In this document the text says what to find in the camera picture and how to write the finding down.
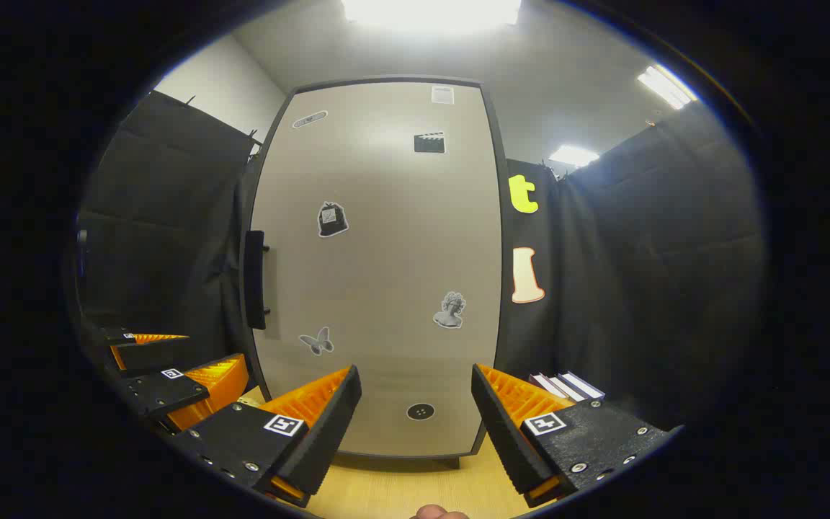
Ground black backdrop cloth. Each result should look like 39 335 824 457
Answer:
76 90 765 433

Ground ceiling light panel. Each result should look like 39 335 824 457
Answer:
549 144 601 168
637 65 698 110
342 0 522 33

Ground grey cover book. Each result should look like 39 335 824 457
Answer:
559 371 607 401

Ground black cabinet door handle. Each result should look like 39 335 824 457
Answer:
244 231 272 331

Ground white spine book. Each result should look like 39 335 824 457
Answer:
545 373 583 402

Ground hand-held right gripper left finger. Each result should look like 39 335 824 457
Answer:
170 364 362 509

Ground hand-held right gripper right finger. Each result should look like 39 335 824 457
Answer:
470 363 684 509

